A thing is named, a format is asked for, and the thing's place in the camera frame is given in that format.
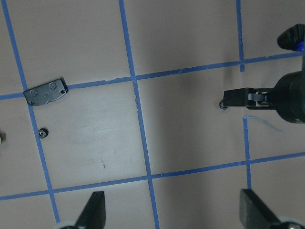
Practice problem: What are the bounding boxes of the small black bearing gear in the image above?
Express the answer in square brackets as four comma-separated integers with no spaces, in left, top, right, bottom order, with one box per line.
[37,128,49,139]

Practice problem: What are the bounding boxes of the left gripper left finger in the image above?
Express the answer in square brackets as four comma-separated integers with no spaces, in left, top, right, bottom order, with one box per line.
[73,191,106,229]

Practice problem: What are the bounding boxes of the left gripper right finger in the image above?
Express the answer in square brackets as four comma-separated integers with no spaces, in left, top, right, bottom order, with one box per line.
[239,189,282,229]

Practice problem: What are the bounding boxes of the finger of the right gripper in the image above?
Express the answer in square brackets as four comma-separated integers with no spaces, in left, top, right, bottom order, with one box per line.
[223,88,249,107]

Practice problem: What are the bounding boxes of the black brake pad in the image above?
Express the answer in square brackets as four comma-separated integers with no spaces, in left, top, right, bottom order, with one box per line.
[23,77,68,107]

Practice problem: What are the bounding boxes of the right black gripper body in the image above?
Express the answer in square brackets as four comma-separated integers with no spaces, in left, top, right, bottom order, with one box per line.
[247,71,305,124]

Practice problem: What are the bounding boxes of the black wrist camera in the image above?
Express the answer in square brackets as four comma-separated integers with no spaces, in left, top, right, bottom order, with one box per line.
[277,24,305,52]

